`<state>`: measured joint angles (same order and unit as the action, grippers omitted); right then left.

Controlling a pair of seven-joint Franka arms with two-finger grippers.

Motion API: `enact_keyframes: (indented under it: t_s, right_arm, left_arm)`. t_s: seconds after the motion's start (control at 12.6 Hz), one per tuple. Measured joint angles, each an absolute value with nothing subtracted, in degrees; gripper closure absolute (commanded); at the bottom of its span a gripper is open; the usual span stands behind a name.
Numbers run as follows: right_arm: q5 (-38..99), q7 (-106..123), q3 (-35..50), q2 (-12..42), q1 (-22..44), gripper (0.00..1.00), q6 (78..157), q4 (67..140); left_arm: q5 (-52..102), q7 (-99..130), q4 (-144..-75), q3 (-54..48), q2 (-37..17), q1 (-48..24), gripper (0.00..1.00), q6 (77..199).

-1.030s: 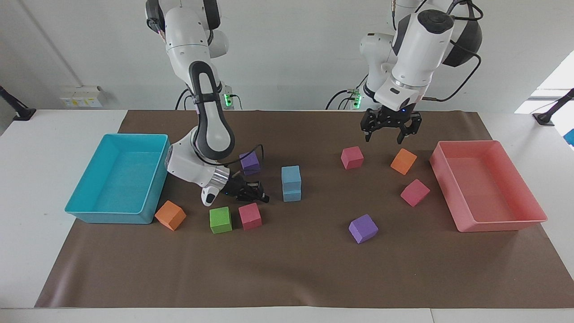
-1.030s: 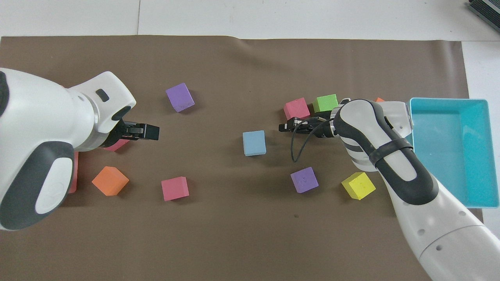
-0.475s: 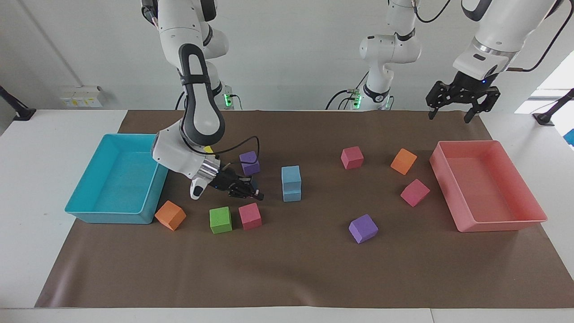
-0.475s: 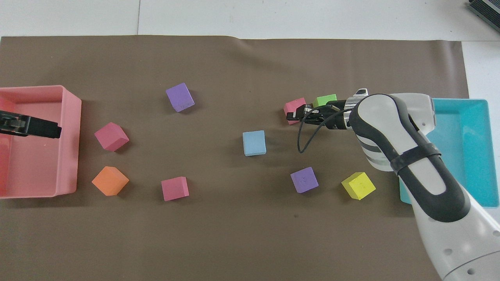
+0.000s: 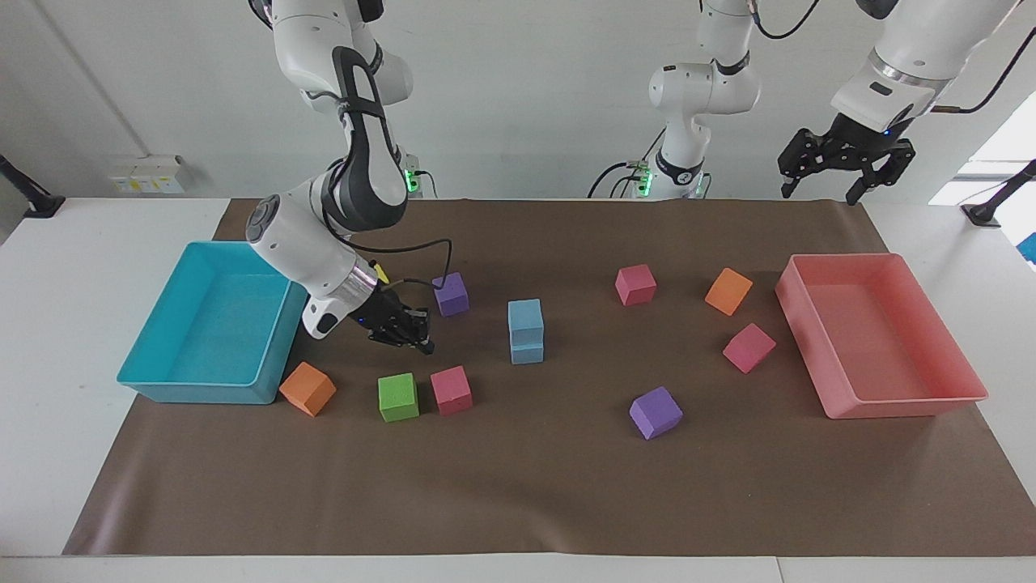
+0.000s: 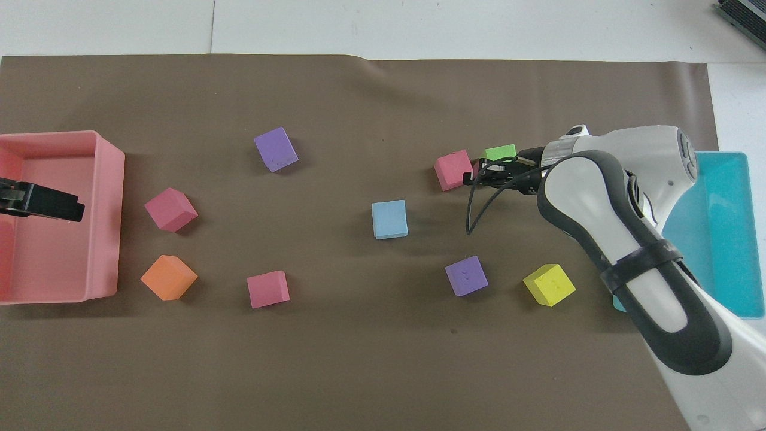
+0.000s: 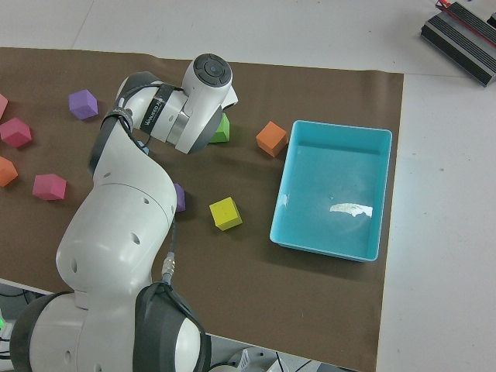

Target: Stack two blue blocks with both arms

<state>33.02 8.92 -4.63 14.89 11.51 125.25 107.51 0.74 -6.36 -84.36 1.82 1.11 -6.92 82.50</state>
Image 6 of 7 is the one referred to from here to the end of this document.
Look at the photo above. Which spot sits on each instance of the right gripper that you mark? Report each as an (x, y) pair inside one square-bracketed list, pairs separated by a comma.
[(531, 163)]

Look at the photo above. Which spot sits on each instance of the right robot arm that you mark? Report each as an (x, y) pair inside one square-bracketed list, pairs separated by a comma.
[(589, 197)]

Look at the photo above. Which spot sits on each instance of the green foam block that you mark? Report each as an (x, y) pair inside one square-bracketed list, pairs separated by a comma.
[(500, 152)]

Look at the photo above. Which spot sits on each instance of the pink foam block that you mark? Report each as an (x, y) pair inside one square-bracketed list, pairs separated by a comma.
[(170, 209), (268, 289), (452, 170)]

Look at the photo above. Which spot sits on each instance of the purple foam block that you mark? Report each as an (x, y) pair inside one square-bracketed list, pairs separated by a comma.
[(275, 148), (466, 276)]

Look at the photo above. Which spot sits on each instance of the light blue foam block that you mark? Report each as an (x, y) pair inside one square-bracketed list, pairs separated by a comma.
[(389, 219)]

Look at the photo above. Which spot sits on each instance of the yellow foam block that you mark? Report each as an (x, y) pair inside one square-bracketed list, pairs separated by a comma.
[(549, 285)]

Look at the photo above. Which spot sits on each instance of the teal plastic tray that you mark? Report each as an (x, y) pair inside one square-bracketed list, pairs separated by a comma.
[(721, 239)]

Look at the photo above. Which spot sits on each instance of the black stand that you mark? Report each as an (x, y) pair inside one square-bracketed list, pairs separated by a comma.
[(745, 15)]

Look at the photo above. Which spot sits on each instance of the orange foam block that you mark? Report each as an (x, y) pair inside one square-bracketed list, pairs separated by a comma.
[(168, 277)]

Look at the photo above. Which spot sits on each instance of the pink plastic bin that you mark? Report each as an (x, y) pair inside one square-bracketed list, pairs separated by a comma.
[(57, 251)]

